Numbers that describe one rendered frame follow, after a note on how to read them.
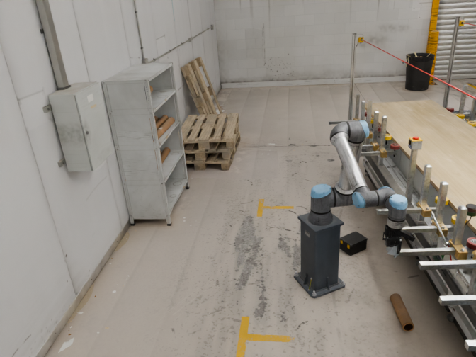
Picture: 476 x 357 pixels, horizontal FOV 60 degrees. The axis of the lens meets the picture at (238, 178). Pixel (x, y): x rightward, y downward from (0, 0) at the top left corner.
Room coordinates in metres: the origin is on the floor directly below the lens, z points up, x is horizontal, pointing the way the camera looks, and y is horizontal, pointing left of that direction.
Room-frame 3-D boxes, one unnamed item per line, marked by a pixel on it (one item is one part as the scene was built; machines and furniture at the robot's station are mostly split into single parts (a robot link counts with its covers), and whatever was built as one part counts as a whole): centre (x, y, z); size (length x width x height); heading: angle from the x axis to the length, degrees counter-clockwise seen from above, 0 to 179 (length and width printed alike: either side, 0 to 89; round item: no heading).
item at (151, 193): (4.24, 0.90, 0.78); 0.90 x 0.45 x 1.55; 172
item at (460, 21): (4.63, -2.50, 1.25); 0.15 x 0.08 x 1.10; 176
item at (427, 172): (2.40, -1.24, 0.90); 0.03 x 0.03 x 0.48; 86
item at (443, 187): (2.15, -1.22, 0.89); 0.03 x 0.03 x 0.48; 86
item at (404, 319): (2.26, -1.12, 0.04); 0.30 x 0.08 x 0.08; 176
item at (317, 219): (2.70, -0.61, 0.65); 0.19 x 0.19 x 0.10
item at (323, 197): (2.70, -0.62, 0.79); 0.17 x 0.15 x 0.18; 94
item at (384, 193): (2.00, -0.82, 1.14); 0.12 x 0.12 x 0.09; 4
